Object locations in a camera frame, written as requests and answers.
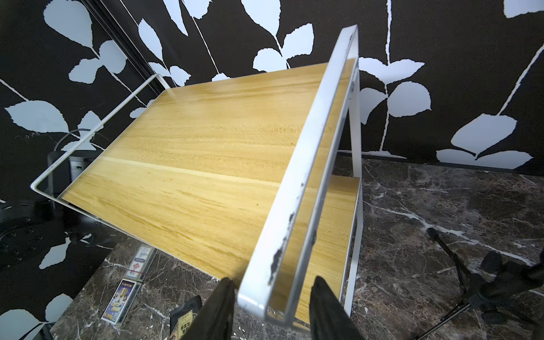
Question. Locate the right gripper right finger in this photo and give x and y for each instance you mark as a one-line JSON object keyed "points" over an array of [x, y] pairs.
{"points": [[328, 319]]}

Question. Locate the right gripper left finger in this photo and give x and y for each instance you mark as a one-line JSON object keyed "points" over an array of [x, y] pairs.
{"points": [[215, 320]]}

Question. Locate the yellow label tea bag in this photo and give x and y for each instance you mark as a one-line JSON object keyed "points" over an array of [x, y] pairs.
{"points": [[182, 317]]}

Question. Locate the wooden two-tier metal shelf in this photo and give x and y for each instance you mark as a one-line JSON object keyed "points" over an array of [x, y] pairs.
{"points": [[257, 179]]}

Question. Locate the red white card on floor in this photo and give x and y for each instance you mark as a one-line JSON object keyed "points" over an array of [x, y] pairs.
{"points": [[141, 263]]}

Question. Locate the colourful card on floor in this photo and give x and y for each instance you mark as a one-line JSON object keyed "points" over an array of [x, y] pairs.
{"points": [[119, 305]]}

